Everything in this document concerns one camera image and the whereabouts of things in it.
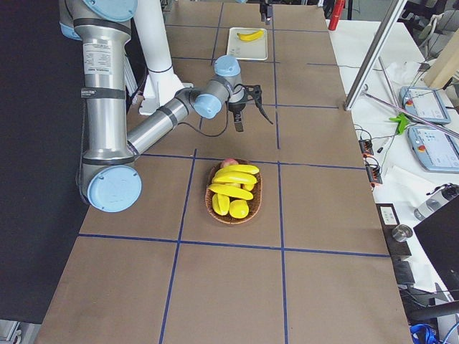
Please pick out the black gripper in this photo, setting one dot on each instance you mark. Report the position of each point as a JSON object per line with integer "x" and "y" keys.
{"x": 265, "y": 7}
{"x": 236, "y": 106}

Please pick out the yellow banana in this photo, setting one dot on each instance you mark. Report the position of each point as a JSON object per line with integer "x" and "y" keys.
{"x": 235, "y": 177}
{"x": 252, "y": 36}
{"x": 251, "y": 169}
{"x": 231, "y": 191}

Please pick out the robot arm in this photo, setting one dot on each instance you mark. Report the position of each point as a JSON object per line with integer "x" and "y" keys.
{"x": 107, "y": 178}

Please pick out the white bear tray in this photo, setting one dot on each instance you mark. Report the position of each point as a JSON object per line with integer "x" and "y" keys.
{"x": 257, "y": 50}

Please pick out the red pink apple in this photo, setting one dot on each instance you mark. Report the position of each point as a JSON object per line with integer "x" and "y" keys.
{"x": 228, "y": 162}

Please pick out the red fire extinguisher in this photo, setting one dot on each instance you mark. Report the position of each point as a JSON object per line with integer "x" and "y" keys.
{"x": 336, "y": 14}

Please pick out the yellow starfruit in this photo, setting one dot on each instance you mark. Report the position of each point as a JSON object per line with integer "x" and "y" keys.
{"x": 221, "y": 204}

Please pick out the yellow lemon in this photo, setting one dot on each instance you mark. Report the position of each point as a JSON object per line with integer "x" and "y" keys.
{"x": 238, "y": 209}

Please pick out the metal reacher grabber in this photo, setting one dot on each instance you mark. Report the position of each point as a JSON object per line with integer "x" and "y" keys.
{"x": 403, "y": 114}

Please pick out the teach pendant far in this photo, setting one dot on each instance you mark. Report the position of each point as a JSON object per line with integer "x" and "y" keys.
{"x": 425, "y": 103}

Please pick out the teach pendant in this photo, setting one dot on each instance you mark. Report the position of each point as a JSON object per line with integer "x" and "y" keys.
{"x": 425, "y": 103}
{"x": 436, "y": 151}

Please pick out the steel cup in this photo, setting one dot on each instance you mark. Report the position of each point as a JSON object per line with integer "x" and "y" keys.
{"x": 401, "y": 233}

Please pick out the teach pendant near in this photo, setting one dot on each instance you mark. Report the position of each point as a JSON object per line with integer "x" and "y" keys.
{"x": 436, "y": 151}

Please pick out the clear water bottle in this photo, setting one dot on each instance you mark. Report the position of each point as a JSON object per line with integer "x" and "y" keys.
{"x": 439, "y": 197}

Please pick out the black monitor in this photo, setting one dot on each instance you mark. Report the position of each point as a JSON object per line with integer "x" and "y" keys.
{"x": 438, "y": 236}

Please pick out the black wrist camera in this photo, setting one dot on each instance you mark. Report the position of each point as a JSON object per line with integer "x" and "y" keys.
{"x": 254, "y": 93}

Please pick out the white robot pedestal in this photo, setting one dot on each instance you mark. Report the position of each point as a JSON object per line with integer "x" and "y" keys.
{"x": 162, "y": 83}

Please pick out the aluminium frame post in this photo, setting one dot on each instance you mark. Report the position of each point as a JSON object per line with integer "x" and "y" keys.
{"x": 394, "y": 11}

